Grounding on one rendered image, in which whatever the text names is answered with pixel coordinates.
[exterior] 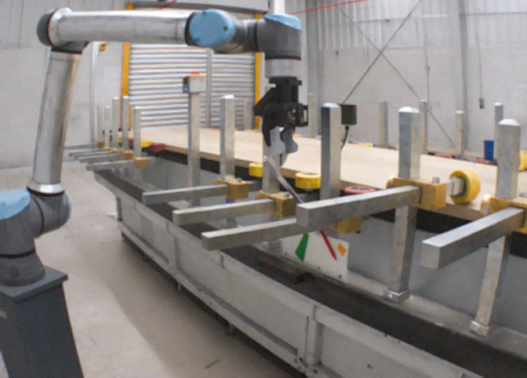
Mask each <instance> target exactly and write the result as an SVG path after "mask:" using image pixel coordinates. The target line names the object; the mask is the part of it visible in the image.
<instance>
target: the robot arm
mask: <svg viewBox="0 0 527 378"><path fill-rule="evenodd" d="M263 18H264V20H238V19H236V18H234V17H232V16H230V15H228V14H227V13H225V12H224V11H221V10H218V9H208V10H205V11H192V12H181V11H101V12H77V13H73V12H72V11H70V10H69V9H68V8H57V9H51V10H50V11H48V12H46V13H44V14H43V15H42V17H41V18H40V19H39V21H38V24H37V28H36V34H37V37H38V40H39V41H40V42H41V43H42V44H43V45H46V46H49V47H51V50H50V57H49V64H48V68H47V72H46V77H45V84H44V89H43V94H42V102H41V107H40V112H39V118H38V128H37V135H36V141H35V156H34V164H33V173H32V178H30V179H29V181H28V182H27V190H26V191H25V190H15V191H5V192H2V193H0V284H2V285H7V286H23V285H30V284H34V283H36V282H39V281H40V280H42V279H43V278H44V277H45V268H44V265H43V264H42V262H41V260H40V258H39V256H38V254H37V252H36V247H35V238H38V237H40V236H42V235H44V234H48V233H49V232H51V231H55V230H58V229H60V228H61V227H62V226H63V225H65V224H66V223H67V222H68V221H69V219H70V216H71V200H70V197H69V195H68V194H67V192H66V191H65V186H64V184H63V182H62V181H61V179H60V178H61V170H62V163H63V156H64V145H65V139H66V133H67V124H68V118H69V113H70V109H71V100H72V96H73V92H74V87H75V80H76V76H77V72H78V65H79V61H80V58H81V56H82V51H83V49H84V48H86V47H87V46H88V45H89V44H90V42H139V43H156V44H171V45H186V46H191V47H201V48H210V49H212V51H213V52H214V53H215V54H218V55H229V54H240V53H264V77H265V78H270V79H268V84H270V85H275V87H271V88H270V89H269V90H268V91H267V92H266V93H265V94H264V95H263V97H262V98H261V99H260V100H259V101H258V102H257V103H256V105H255V106H254V107H253V112H254V115H255V116H260V117H262V127H261V129H262V134H263V138H264V141H265V144H266V146H267V148H268V150H269V152H270V154H271V157H272V158H273V160H274V162H275V163H276V165H277V166H283V165H284V164H285V161H286V159H287V158H288V155H289V154H292V153H295V152H297V151H298V149H299V145H298V143H297V142H296V141H295V140H294V139H293V135H294V133H295V131H296V127H299V128H303V127H304V126H308V105H306V104H303V103H299V85H303V84H302V80H298V79H297V78H301V77H302V61H301V32H302V31H301V29H300V20H299V19H298V18H297V17H295V16H291V15H287V14H281V13H273V14H270V13H269V14H266V15H265V16H264V17H263ZM304 111H307V121H306V122H305V121H304ZM276 127H278V128H284V129H283V130H282V131H281V132H280V131H279V129H276Z"/></svg>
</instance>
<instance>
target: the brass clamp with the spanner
mask: <svg viewBox="0 0 527 378"><path fill-rule="evenodd" d="M361 225H362V217H361V216H360V217H356V218H353V219H349V220H342V221H338V222H336V227H332V228H330V229H332V230H334V231H339V232H341V233H344V234H349V233H352V232H356V231H360V230H361Z"/></svg>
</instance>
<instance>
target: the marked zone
mask: <svg viewBox="0 0 527 378"><path fill-rule="evenodd" d="M308 239H309V234H303V237H302V238H301V240H300V243H299V245H298V246H297V248H296V251H295V254H296V255H297V256H298V257H299V259H300V260H302V261H303V260H304V257H305V252H306V249H307V243H308Z"/></svg>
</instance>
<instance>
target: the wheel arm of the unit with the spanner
mask: <svg viewBox="0 0 527 378"><path fill-rule="evenodd" d="M368 219H369V215H366V216H362V221H364V220H368ZM332 227H336V222H335V223H330V224H323V225H320V226H316V227H304V226H301V225H299V224H296V218H294V219H290V220H281V221H276V222H271V223H267V224H257V225H252V226H248V227H239V228H233V229H228V230H222V231H213V232H207V233H202V248H203V249H206V250H207V251H214V250H219V249H228V248H233V247H238V246H242V245H250V244H255V243H259V242H267V241H271V240H275V239H280V238H287V237H291V236H295V235H299V234H306V233H311V232H314V231H321V230H325V229H329V228H332Z"/></svg>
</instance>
